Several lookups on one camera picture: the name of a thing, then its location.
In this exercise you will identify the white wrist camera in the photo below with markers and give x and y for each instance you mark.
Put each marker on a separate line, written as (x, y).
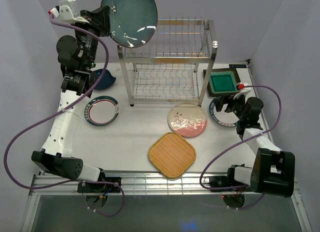
(68, 12)
(243, 89)

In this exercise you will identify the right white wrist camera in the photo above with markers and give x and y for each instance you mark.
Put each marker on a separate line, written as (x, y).
(243, 89)

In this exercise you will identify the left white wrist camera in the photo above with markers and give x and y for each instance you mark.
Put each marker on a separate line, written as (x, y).
(68, 12)

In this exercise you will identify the stainless steel two-tier dish rack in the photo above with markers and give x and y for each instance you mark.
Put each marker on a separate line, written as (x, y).
(174, 66)

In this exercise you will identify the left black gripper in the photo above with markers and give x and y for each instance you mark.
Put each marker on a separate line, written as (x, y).
(99, 20)

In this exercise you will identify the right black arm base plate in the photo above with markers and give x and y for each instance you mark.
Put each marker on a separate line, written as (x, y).
(223, 184)

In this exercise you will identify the square bamboo-pattern tray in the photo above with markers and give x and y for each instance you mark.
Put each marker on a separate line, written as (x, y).
(172, 155)

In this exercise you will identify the aluminium front rail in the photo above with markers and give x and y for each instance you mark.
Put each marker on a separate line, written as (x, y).
(143, 184)

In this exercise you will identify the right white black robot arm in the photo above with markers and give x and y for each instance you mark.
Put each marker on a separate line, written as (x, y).
(273, 170)

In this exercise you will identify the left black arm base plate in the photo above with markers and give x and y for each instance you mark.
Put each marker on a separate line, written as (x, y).
(100, 185)

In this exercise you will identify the white plate green red rim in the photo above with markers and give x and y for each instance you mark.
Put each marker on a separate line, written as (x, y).
(102, 111)

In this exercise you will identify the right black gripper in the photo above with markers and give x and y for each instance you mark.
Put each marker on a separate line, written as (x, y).
(227, 99)

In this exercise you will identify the pink cream floral round plate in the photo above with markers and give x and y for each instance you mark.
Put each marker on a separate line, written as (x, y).
(187, 119)

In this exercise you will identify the white plate navy lettered rim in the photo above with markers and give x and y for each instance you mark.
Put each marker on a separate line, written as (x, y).
(221, 118)

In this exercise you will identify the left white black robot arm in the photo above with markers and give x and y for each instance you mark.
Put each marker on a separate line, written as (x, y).
(76, 55)

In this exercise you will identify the green square dish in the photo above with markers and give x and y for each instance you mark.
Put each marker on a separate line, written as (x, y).
(223, 82)

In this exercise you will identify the large dark teal round plate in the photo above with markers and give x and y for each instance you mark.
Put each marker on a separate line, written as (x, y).
(132, 22)

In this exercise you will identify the dark blue leaf-shaped dish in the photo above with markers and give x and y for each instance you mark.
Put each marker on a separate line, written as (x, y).
(107, 79)

